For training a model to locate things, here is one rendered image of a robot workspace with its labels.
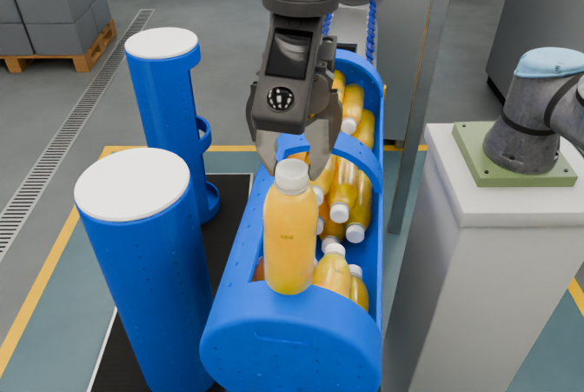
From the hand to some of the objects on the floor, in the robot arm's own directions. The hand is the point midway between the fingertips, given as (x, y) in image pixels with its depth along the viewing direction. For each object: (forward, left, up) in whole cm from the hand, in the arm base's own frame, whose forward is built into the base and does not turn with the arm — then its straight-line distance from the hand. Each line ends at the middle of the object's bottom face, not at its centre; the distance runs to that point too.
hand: (292, 173), depth 54 cm
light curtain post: (-67, -117, -150) cm, 202 cm away
